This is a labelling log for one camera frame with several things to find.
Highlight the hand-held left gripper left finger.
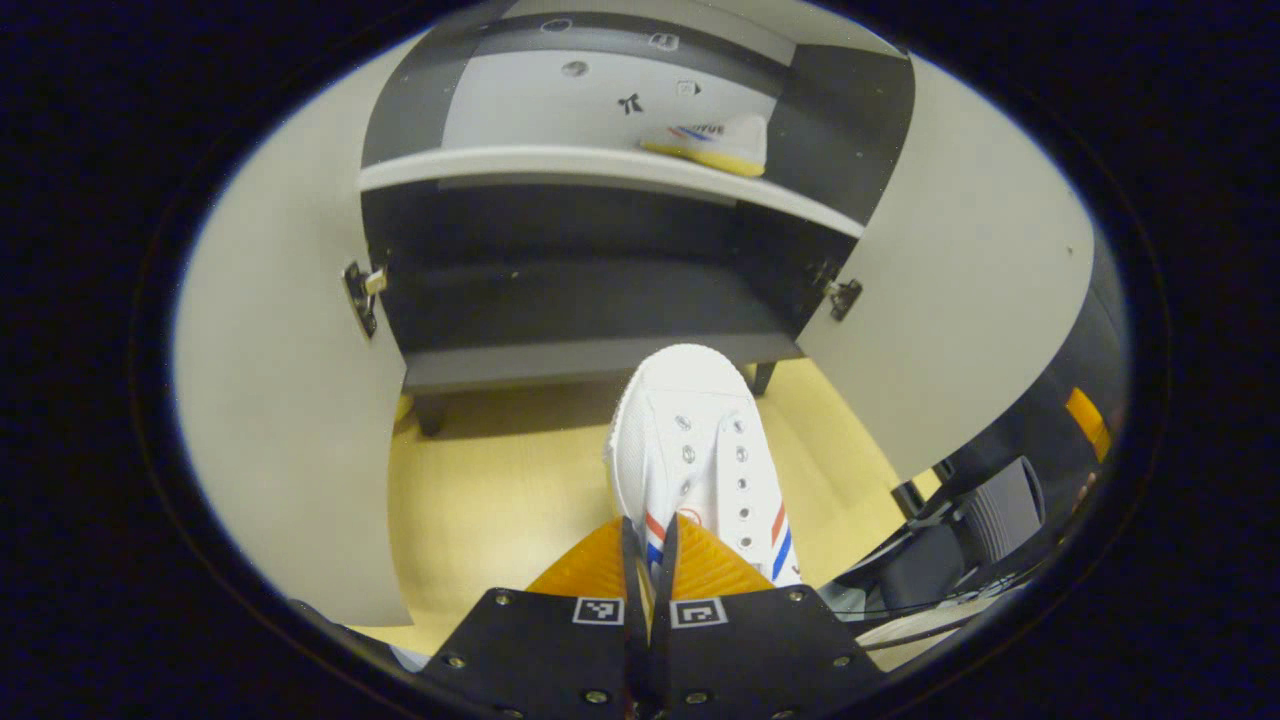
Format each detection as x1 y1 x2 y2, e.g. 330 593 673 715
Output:
418 515 646 720

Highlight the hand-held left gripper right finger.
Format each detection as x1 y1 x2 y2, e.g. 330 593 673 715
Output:
650 512 889 720

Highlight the white cabinet door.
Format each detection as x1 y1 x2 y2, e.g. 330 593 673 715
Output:
797 55 1098 483
172 30 416 629

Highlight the white striped shoe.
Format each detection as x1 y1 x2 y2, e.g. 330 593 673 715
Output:
605 343 804 591
640 113 770 179

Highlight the white shoe cabinet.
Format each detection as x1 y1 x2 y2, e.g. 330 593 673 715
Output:
355 0 916 436

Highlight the dark ribbed object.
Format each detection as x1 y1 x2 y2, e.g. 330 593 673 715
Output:
880 455 1048 613

